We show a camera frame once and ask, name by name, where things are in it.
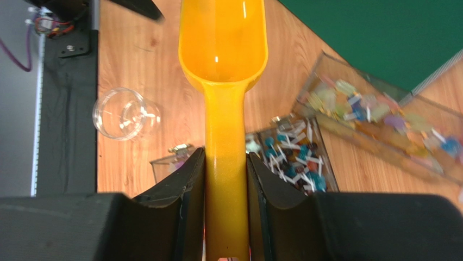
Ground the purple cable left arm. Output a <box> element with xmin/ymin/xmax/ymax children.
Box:
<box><xmin>0</xmin><ymin>21</ymin><xmax>34</xmax><ymax>72</ymax></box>

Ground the clear box of star candies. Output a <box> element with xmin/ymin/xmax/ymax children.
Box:
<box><xmin>149</xmin><ymin>144</ymin><xmax>196</xmax><ymax>184</ymax></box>

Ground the yellow plastic scoop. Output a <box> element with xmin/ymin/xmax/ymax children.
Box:
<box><xmin>178</xmin><ymin>0</ymin><xmax>268</xmax><ymax>260</ymax></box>

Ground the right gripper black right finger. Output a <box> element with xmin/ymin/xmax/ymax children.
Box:
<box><xmin>246</xmin><ymin>153</ymin><xmax>462</xmax><ymax>260</ymax></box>

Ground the clear box of wrapped candies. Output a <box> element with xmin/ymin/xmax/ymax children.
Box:
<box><xmin>293</xmin><ymin>53</ymin><xmax>462</xmax><ymax>185</ymax></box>

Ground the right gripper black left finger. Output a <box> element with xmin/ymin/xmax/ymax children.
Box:
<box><xmin>1</xmin><ymin>148</ymin><xmax>205</xmax><ymax>260</ymax></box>

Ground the clear round plastic jar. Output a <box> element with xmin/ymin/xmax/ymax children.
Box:
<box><xmin>92</xmin><ymin>87</ymin><xmax>161</xmax><ymax>141</ymax></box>

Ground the green cutting mat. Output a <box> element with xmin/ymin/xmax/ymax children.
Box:
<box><xmin>283</xmin><ymin>1</ymin><xmax>462</xmax><ymax>94</ymax></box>

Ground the clear box of lollipops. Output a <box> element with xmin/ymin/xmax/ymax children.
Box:
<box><xmin>245</xmin><ymin>114</ymin><xmax>339</xmax><ymax>195</ymax></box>

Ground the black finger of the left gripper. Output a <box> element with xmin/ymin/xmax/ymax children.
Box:
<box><xmin>110</xmin><ymin>0</ymin><xmax>164</xmax><ymax>21</ymax></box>

